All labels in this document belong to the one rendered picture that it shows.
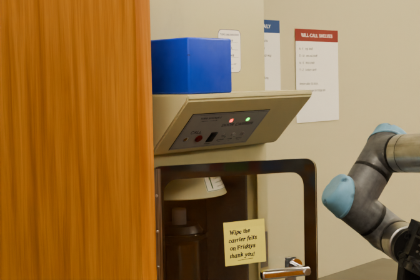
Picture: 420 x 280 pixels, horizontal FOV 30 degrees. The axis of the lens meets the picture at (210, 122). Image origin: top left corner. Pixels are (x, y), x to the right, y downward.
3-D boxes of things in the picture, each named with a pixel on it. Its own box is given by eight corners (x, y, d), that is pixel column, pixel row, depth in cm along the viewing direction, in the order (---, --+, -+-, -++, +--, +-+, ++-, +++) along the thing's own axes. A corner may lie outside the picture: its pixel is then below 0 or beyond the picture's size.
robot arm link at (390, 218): (351, 230, 160) (382, 254, 162) (370, 243, 149) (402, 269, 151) (374, 199, 160) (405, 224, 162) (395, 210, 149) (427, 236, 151)
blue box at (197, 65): (147, 94, 130) (146, 40, 130) (190, 92, 137) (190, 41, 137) (189, 94, 123) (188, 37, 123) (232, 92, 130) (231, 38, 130)
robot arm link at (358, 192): (338, 160, 159) (379, 192, 161) (312, 205, 155) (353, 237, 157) (359, 155, 152) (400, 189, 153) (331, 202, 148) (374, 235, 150)
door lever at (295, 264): (252, 277, 137) (251, 262, 137) (301, 272, 140) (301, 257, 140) (263, 284, 132) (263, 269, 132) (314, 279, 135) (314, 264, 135)
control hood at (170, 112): (140, 154, 130) (138, 94, 130) (267, 141, 153) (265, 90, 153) (187, 158, 122) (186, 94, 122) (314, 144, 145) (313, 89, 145)
